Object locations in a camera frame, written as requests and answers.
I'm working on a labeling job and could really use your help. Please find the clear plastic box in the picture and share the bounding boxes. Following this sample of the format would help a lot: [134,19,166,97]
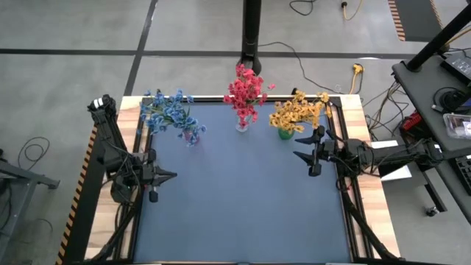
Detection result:
[442,112,471,141]

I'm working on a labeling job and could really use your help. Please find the green glass vase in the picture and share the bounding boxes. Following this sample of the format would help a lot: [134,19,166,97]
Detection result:
[277,127,296,141]

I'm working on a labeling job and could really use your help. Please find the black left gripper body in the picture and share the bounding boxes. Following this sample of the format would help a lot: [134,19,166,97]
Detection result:
[138,149,159,203]

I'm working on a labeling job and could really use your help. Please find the black slanted stand pole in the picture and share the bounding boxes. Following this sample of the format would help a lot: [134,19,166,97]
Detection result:
[406,2,471,73]

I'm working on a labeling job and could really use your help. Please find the long black floor cable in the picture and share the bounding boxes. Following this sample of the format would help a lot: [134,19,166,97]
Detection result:
[257,40,344,93]

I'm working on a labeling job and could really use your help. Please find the wooden table board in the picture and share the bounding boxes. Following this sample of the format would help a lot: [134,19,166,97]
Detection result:
[83,94,402,261]

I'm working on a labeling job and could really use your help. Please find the pink glass vase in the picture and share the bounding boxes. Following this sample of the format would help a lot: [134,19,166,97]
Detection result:
[183,128,202,146]

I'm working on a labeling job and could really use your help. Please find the white sheet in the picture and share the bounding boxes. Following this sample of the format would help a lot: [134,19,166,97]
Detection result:
[369,139,414,182]

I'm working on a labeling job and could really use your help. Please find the black floor cable loop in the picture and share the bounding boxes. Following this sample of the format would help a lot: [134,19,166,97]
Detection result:
[17,136,51,172]
[288,0,317,17]

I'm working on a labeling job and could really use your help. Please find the black keyboard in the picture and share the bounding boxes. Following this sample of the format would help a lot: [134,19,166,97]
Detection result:
[448,153,471,197]

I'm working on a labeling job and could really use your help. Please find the black camera stand pole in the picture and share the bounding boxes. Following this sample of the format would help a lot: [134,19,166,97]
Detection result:
[235,0,263,77]

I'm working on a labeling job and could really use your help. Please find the black mat hazard striped edge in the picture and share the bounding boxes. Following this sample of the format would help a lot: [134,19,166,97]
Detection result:
[387,0,445,42]

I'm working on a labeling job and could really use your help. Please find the red power strip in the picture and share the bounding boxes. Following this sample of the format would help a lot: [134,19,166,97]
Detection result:
[400,110,423,132]

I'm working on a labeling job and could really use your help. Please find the black control box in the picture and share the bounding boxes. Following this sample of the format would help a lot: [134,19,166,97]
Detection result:
[439,51,471,86]

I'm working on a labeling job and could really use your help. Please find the yellow power plug cable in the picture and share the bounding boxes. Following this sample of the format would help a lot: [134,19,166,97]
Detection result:
[347,63,366,95]

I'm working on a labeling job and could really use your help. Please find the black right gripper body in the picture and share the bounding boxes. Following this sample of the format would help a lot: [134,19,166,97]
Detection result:
[311,126,356,177]

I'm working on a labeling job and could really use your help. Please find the dark grey side desk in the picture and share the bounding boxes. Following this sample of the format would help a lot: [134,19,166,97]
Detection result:
[391,49,471,225]

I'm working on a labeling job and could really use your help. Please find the clear glass vase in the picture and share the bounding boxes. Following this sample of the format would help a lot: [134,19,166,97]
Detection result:
[235,116,252,133]

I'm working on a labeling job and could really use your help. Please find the black floor plate hazard stripes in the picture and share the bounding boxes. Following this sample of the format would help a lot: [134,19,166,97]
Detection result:
[54,113,119,265]

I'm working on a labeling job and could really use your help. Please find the yellow cable black plug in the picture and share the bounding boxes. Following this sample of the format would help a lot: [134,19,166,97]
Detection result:
[340,0,364,21]

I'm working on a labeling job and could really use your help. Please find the coiled black cable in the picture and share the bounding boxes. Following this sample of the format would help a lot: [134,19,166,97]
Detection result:
[432,86,468,113]

